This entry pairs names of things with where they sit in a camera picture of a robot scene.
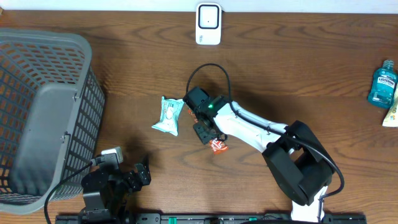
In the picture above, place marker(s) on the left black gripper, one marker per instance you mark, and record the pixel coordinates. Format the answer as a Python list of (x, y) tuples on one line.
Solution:
[(135, 183)]

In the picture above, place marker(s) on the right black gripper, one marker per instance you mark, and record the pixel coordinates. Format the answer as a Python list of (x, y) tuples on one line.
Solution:
[(203, 137)]

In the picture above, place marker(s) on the red chocolate bar wrapper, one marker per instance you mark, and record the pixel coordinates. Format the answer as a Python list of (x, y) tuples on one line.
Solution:
[(217, 145)]

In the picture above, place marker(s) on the mint green snack packet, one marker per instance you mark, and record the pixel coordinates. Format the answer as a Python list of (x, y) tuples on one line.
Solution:
[(170, 112)]

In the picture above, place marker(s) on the teal mouthwash bottle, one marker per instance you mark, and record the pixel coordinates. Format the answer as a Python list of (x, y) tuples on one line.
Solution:
[(383, 86)]

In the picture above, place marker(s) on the yellow snack bag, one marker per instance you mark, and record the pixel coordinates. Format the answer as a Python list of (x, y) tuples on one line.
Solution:
[(391, 119)]

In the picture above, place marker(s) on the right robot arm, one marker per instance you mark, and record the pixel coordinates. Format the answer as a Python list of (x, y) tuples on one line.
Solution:
[(298, 162)]

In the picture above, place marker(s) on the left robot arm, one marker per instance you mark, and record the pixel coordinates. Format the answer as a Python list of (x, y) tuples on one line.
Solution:
[(105, 190)]

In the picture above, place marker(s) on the white barcode scanner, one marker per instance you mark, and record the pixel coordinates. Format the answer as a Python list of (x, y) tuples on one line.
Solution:
[(208, 24)]

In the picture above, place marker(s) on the grey plastic shopping basket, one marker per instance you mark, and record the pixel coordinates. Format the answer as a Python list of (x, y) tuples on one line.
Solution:
[(51, 109)]

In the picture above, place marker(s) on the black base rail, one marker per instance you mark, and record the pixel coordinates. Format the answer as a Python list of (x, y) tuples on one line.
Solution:
[(156, 218)]

